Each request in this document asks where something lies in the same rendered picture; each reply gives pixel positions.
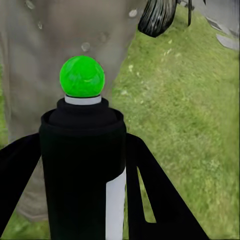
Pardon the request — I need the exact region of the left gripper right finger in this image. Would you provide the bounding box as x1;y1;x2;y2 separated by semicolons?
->
125;133;210;240

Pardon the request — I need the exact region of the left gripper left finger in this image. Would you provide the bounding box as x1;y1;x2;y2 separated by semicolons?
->
0;133;42;236

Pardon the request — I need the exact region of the pesticide atomizer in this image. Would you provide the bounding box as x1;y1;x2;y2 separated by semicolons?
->
39;55;128;240

